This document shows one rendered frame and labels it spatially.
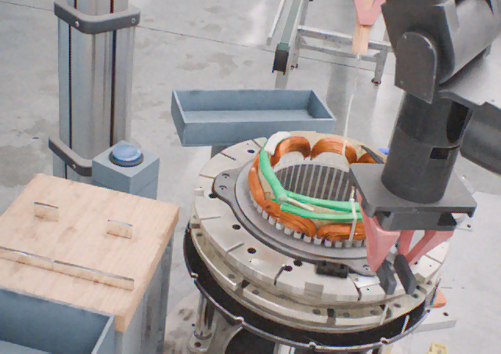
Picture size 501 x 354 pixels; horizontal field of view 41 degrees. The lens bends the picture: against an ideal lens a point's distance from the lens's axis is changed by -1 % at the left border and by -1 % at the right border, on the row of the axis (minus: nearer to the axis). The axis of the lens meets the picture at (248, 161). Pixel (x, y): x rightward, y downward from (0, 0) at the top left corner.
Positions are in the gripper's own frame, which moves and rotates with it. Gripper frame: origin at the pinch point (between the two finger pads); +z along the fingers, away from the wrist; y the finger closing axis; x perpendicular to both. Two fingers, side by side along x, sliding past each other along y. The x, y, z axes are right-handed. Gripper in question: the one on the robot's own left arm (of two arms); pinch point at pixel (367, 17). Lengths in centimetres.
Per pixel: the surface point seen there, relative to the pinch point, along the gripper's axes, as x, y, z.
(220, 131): 20.9, 24.9, 19.0
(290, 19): 31, 158, 1
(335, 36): 17, 173, 6
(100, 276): 23.5, -12.9, 29.1
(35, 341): 30.0, -14.5, 37.2
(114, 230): 25.2, -5.5, 26.5
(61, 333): 26.7, -15.1, 35.2
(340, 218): -0.1, -4.3, 21.4
